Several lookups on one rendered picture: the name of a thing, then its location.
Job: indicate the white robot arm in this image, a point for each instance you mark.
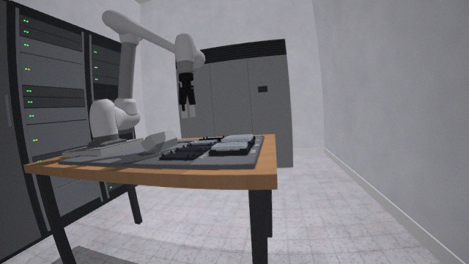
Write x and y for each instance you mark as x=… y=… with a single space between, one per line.
x=107 y=118

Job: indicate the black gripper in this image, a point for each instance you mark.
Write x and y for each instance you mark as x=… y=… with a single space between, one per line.
x=185 y=89

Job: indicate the white button panel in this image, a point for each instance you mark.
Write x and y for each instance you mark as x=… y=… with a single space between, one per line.
x=159 y=141

